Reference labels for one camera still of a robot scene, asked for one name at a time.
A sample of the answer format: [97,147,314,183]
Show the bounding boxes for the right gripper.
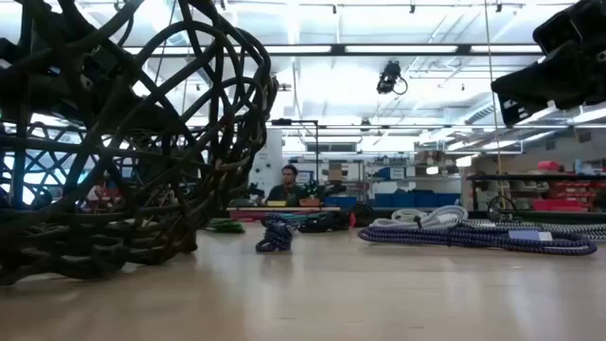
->
[490,0,606,127]

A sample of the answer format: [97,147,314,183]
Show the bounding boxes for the black and white braided cable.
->
[461,218,606,242]

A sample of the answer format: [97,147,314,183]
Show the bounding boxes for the light blue USB cable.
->
[416,205,470,229]

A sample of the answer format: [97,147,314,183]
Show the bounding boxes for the dark purple braided USB cable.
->
[358,224,598,258]

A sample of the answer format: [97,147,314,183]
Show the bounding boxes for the white USB cable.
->
[391,206,430,224]

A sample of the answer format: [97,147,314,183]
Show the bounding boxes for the lavender USB cable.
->
[370,216,427,230]

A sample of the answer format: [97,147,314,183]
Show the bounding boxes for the black cable with red tie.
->
[296,210,356,234]

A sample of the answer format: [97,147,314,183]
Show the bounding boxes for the teal USB cable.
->
[283,212,328,223]

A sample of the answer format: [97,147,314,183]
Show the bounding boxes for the maroon USB cable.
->
[230,211,270,223]

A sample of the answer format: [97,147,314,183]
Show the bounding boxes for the green USB cable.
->
[204,217,246,235]

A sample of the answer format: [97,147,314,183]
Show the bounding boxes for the dark woven wire basket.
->
[0,0,280,288]

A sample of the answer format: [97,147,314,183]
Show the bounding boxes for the red storage bin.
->
[532,198,591,213]

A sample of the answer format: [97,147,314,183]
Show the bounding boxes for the black boom stand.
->
[271,117,321,186]

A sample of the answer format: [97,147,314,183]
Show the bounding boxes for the person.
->
[263,164,309,207]

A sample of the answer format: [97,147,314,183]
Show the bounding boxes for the white pillar cabinet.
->
[248,130,285,206]

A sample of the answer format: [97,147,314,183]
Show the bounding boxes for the black table frame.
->
[518,209,606,227]

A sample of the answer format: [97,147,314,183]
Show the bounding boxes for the black cable loop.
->
[486,194,521,224]

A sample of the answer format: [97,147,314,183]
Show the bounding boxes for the black overhead camera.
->
[376,60,409,96]

